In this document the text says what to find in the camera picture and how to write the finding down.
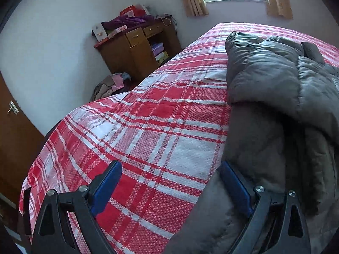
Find grey puffer jacket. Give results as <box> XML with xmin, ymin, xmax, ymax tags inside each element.
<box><xmin>164</xmin><ymin>32</ymin><xmax>338</xmax><ymax>253</ymax></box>

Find clothes pile on floor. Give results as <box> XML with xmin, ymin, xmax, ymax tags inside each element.
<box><xmin>90</xmin><ymin>72</ymin><xmax>132</xmax><ymax>102</ymax></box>

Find brown wooden door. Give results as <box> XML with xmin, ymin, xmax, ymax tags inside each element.
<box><xmin>0</xmin><ymin>71</ymin><xmax>46</xmax><ymax>233</ymax></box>

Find red plaid bed sheet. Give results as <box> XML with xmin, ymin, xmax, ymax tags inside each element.
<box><xmin>22</xmin><ymin>22</ymin><xmax>338</xmax><ymax>253</ymax></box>

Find brown wooden desk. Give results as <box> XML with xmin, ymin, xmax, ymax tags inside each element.
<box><xmin>94</xmin><ymin>15</ymin><xmax>182</xmax><ymax>82</ymax></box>

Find books in desk shelf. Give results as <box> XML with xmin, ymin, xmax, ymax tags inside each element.
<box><xmin>151</xmin><ymin>43</ymin><xmax>169</xmax><ymax>65</ymax></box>

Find white carton on desk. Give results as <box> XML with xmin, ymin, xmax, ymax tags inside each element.
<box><xmin>92</xmin><ymin>23</ymin><xmax>108</xmax><ymax>42</ymax></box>

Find purple cloth on desk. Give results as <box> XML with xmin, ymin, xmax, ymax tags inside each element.
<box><xmin>101</xmin><ymin>15</ymin><xmax>155</xmax><ymax>30</ymax></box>

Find red box on desk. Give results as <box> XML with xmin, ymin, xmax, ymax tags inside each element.
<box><xmin>119</xmin><ymin>4</ymin><xmax>148</xmax><ymax>17</ymax></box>

